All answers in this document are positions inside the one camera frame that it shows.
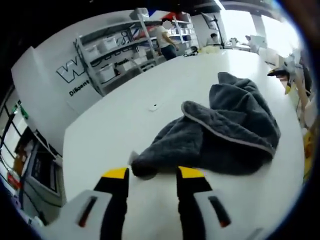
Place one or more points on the black monitor on stand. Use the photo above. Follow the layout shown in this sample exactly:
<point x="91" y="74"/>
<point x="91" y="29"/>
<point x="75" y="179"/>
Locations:
<point x="208" y="21"/>

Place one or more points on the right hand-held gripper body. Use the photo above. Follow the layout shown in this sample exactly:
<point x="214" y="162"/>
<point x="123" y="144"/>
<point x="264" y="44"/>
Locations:
<point x="294" y="66"/>

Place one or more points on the pale plastic containers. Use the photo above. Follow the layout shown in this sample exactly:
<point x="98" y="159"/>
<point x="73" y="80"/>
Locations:
<point x="210" y="49"/>

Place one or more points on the low grey cabinet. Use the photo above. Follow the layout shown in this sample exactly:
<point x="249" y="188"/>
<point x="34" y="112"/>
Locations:
<point x="42" y="170"/>

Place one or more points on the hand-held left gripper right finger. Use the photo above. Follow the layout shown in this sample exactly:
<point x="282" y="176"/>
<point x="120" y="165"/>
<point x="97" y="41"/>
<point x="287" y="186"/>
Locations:
<point x="190" y="200"/>

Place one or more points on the group of white storage boxes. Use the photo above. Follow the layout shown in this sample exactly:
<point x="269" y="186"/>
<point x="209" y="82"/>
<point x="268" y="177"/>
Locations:
<point x="107" y="43"/>

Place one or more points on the white lettered partition panel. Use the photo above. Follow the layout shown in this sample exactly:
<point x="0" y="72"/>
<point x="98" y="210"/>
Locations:
<point x="45" y="82"/>

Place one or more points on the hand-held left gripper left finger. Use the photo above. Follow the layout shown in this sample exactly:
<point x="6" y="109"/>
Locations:
<point x="115" y="200"/>

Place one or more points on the grey metal shelving rack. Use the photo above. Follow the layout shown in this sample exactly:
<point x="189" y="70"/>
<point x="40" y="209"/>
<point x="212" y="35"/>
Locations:
<point x="148" y="45"/>

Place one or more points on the green hanging item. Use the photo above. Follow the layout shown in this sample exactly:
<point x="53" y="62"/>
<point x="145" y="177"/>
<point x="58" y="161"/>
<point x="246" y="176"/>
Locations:
<point x="23" y="110"/>

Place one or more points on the grey towel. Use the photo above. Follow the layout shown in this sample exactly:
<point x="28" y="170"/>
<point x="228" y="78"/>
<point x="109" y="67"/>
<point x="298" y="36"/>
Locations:
<point x="225" y="120"/>

